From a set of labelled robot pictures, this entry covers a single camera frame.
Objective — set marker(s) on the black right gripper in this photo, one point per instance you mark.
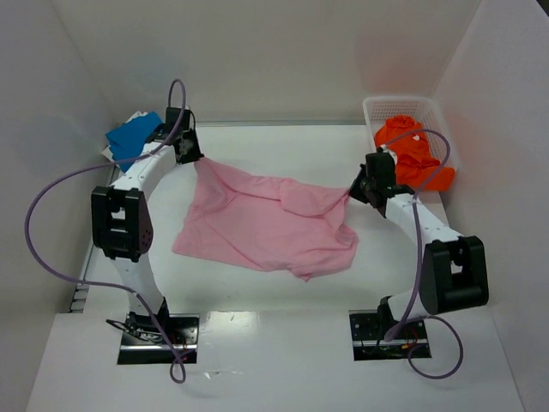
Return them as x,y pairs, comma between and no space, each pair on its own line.
358,188

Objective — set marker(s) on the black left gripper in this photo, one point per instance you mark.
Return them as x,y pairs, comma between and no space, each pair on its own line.
191,150

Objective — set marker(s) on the pink t-shirt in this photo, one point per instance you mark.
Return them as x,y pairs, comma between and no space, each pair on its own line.
266,223

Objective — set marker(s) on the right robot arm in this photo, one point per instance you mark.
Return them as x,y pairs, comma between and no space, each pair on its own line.
450,272

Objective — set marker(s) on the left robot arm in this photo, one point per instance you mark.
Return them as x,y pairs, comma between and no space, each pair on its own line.
122,226

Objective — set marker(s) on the orange crumpled t-shirt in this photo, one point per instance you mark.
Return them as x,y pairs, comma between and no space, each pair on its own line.
414,162

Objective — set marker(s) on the blue folded t-shirt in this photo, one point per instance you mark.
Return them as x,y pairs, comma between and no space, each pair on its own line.
127,140

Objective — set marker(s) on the white folded t-shirt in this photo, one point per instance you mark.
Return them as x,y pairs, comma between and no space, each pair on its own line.
107,153

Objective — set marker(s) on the white perforated plastic basket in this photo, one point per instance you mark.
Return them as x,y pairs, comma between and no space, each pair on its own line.
379,108

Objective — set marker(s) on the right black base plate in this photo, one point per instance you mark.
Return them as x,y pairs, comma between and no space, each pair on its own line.
369,345

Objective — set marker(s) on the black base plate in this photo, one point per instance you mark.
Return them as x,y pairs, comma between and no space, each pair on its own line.
369,345
146,346

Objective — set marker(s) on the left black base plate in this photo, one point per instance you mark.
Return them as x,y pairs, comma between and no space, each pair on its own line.
146,346

